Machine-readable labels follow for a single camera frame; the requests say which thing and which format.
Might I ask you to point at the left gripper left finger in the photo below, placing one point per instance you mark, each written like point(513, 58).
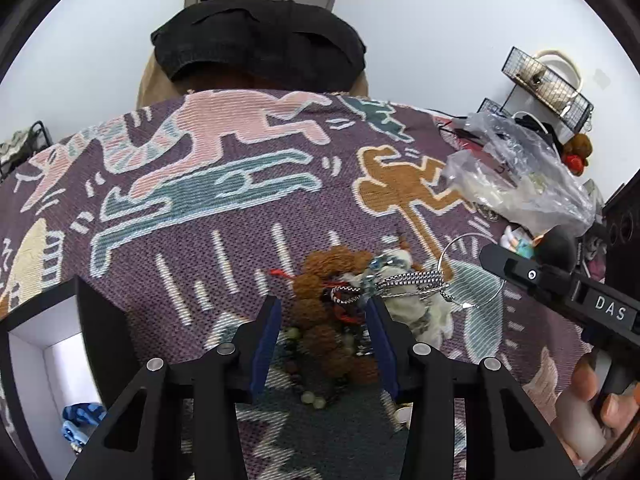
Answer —
point(179, 421)

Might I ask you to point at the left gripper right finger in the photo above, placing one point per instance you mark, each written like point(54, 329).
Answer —
point(506, 435)

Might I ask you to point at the black jewelry box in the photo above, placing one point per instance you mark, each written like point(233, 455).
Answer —
point(67, 345)

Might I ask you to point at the right hand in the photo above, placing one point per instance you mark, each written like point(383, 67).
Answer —
point(582, 436)

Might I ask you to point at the small cartoon figurine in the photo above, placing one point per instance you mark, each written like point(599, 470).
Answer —
point(555, 247)

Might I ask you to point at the silver hoop bangle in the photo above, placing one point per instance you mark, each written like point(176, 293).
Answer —
point(471, 287)

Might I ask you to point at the brown plush toy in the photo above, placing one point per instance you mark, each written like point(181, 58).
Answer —
point(576, 152)

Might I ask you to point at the clear plastic bag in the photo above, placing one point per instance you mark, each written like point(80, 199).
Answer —
point(519, 177)

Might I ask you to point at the patterned purple woven blanket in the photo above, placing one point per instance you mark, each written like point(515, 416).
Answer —
point(188, 246)

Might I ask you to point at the black shoe rack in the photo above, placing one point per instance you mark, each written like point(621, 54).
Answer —
point(22, 146)

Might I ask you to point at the tan chair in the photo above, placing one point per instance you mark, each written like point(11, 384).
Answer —
point(155, 86)

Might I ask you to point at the black jacket on chair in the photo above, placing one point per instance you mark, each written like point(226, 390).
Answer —
point(285, 44)

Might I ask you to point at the black wire basket shelf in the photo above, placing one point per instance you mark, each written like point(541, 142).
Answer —
point(547, 84)

